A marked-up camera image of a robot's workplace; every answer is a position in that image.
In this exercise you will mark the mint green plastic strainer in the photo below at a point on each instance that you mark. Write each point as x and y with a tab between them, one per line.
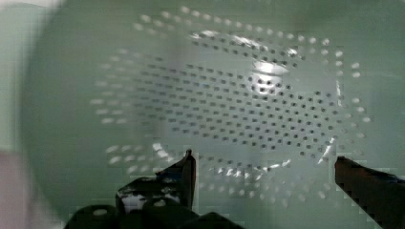
266	94

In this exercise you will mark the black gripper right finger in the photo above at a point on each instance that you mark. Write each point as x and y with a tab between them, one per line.
380	195

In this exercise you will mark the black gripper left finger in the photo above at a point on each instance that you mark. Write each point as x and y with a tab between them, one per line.
176	182

